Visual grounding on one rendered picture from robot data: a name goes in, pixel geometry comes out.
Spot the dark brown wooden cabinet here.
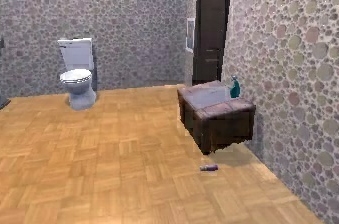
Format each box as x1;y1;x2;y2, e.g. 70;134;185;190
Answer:
176;79;257;156

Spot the small purple bottle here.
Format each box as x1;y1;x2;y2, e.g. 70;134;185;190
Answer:
199;163;220;173

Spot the teal spray bottle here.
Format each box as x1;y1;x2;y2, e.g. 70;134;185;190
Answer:
229;75;242;99

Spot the white framed picture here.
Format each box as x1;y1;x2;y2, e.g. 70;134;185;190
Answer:
185;17;196;54

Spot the dark brown room door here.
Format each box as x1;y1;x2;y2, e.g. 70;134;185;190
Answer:
192;0;231;86

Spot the white toilet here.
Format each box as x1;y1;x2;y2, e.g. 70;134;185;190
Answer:
57;37;98;111

